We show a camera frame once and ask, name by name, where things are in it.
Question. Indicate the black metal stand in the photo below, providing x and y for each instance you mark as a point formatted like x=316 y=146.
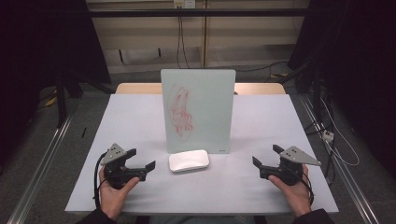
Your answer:
x=61 y=102

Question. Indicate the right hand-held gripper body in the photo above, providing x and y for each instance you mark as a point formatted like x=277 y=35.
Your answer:
x=291 y=169

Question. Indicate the aluminium floor rail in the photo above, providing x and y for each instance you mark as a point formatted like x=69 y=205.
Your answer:
x=348 y=180
x=40 y=174

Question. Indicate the frosted glass whiteboard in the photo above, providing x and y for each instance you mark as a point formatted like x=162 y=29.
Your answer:
x=208 y=109

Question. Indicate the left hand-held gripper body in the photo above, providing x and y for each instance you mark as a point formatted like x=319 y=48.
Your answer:
x=116 y=161

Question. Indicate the white board eraser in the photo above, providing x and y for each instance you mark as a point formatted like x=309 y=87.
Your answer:
x=188 y=160

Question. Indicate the person's left hand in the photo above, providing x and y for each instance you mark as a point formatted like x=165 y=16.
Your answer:
x=113 y=199

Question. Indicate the person's right hand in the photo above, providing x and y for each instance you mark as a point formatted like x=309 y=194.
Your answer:
x=297 y=196

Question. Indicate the black pen on floor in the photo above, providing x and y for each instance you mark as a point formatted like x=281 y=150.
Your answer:
x=83 y=132

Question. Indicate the white table mat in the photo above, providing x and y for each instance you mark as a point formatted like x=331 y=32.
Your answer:
x=255 y=130

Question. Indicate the black horizontal frame bar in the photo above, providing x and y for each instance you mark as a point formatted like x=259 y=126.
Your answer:
x=218 y=12

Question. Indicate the wooden table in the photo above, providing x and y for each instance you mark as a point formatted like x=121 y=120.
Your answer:
x=137 y=88

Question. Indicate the white wall socket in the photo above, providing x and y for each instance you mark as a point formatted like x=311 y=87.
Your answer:
x=184 y=3

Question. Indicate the white power strip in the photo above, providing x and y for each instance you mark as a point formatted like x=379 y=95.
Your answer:
x=328 y=135

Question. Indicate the black curtain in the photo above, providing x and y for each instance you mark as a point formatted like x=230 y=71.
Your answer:
x=358 y=46
x=43 y=40

